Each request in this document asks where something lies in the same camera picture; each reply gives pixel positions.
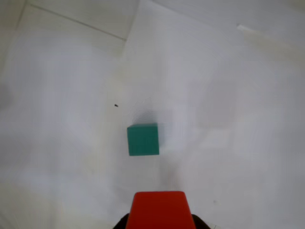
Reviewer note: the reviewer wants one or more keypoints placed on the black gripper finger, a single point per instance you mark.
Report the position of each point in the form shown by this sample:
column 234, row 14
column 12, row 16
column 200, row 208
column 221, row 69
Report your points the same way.
column 200, row 223
column 124, row 223

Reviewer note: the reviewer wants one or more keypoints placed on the teal blue cube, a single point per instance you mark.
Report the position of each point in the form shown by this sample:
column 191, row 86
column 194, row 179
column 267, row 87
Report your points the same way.
column 143, row 140

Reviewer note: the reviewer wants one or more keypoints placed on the white paper sheet curled corner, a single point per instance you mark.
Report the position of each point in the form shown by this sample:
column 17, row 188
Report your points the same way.
column 226, row 107

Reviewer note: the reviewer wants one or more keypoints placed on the red cube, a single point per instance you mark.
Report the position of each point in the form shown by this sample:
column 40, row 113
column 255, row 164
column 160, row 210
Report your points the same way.
column 160, row 212

